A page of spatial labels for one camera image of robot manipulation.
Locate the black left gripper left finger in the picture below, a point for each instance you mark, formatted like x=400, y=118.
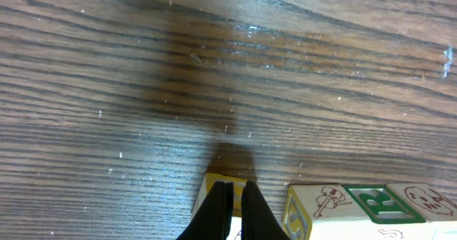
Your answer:
x=213, y=219

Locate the green R wooden block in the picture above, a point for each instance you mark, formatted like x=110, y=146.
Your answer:
x=390, y=215

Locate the red-sided wooden block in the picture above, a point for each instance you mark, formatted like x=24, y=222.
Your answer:
x=434, y=207

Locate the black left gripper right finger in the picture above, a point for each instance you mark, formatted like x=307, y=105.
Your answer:
x=258, y=221

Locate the yellow-sided plain-top wooden block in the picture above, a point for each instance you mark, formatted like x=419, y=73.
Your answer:
x=325, y=212

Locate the yellow-top wooden block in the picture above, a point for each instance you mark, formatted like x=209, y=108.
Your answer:
x=238, y=185

